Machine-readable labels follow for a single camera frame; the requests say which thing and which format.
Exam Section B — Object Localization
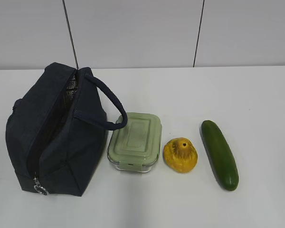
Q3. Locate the green cucumber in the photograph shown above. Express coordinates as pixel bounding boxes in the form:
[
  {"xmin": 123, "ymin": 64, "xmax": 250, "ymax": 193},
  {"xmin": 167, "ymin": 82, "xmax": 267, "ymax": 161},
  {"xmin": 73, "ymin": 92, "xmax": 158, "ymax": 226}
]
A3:
[{"xmin": 200, "ymin": 120, "xmax": 239, "ymax": 191}]

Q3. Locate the green lidded glass container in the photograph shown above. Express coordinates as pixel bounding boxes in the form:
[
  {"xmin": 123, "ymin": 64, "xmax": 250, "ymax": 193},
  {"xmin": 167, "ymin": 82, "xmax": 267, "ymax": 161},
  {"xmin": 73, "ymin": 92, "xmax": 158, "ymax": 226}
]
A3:
[{"xmin": 107, "ymin": 112, "xmax": 162, "ymax": 173}]

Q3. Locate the dark blue lunch bag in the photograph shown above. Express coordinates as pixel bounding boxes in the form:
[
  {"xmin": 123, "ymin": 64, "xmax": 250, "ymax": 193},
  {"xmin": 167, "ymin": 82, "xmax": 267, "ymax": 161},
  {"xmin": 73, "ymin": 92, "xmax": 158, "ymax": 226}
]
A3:
[{"xmin": 5, "ymin": 62, "xmax": 128, "ymax": 196}]

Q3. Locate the yellow pear fruit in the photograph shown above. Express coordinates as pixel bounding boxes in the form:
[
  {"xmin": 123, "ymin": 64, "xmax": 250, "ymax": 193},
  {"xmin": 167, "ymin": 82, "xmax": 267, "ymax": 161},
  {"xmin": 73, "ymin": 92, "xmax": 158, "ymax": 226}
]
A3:
[{"xmin": 163, "ymin": 137, "xmax": 198, "ymax": 173}]

